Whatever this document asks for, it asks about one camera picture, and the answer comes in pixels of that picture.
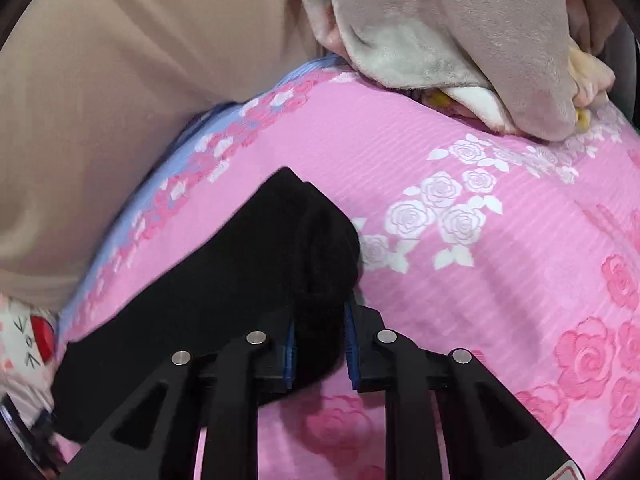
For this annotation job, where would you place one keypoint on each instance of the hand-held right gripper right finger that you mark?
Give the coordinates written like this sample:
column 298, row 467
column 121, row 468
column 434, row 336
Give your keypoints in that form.
column 351, row 350

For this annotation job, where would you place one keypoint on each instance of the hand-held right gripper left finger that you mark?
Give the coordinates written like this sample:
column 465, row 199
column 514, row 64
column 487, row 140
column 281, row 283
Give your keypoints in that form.
column 289, row 355

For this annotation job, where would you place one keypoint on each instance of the black pants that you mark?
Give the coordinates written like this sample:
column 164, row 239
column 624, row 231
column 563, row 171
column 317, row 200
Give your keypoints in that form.
column 225, row 270

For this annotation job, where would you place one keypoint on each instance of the white cat-print pillow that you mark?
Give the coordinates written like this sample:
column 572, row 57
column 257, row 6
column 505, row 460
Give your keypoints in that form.
column 25, row 340

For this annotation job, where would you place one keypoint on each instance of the pink floral bedsheet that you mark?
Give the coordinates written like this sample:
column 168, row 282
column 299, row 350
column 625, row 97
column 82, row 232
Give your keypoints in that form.
column 450, row 285

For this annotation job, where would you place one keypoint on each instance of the person in beige shirt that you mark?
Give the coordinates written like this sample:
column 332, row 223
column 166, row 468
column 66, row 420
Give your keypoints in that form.
column 125, row 85

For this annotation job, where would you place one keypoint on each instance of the grey plush blanket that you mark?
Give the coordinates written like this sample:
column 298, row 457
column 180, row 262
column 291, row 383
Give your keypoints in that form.
column 450, row 20

